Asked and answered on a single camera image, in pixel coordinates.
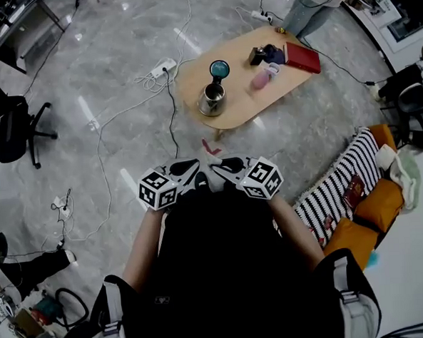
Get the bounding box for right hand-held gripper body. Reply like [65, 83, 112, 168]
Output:
[238, 155, 285, 202]

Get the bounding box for grey desk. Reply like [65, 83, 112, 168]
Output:
[0, 0, 68, 77]

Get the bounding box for low wooden table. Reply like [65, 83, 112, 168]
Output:
[172, 21, 327, 145]

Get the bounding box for white plastic bag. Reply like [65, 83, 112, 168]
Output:
[374, 140, 423, 215]

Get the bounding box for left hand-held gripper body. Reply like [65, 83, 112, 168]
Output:
[136, 165, 182, 212]

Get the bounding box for white cable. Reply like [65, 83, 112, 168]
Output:
[49, 0, 206, 243]

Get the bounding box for grey backpack strap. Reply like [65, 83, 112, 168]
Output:
[330, 253, 382, 338]
[80, 278, 128, 338]

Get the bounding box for teal fluffy item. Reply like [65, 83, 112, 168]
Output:
[365, 250, 382, 270]

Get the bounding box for steel kettle with teal lid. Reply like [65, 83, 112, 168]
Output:
[194, 58, 234, 118]

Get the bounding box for small brown box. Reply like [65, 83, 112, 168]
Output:
[247, 46, 268, 68]

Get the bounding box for black cables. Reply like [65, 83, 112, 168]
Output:
[373, 316, 423, 338]

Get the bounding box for black hose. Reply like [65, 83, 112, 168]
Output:
[53, 286, 91, 332]

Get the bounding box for person's left forearm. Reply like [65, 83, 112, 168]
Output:
[118, 206, 170, 293]

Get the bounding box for black office chair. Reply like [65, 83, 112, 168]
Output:
[377, 80, 423, 152]
[0, 100, 61, 173]

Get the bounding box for red book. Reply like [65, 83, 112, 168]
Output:
[282, 39, 322, 76]

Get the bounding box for dark blue cloth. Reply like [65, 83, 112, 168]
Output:
[263, 42, 287, 66]

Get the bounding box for orange sofa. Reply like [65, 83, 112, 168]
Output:
[315, 122, 410, 275]

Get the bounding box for person's black shirt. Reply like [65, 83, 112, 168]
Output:
[81, 174, 384, 338]

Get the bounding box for black power cable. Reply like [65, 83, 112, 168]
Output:
[161, 67, 182, 161]

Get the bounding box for white power strip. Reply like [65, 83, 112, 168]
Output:
[149, 57, 179, 80]
[250, 8, 275, 24]
[51, 194, 73, 219]

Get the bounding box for person's right forearm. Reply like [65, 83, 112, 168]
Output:
[268, 192, 327, 275]

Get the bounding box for black white striped blanket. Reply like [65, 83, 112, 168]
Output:
[288, 126, 387, 252]

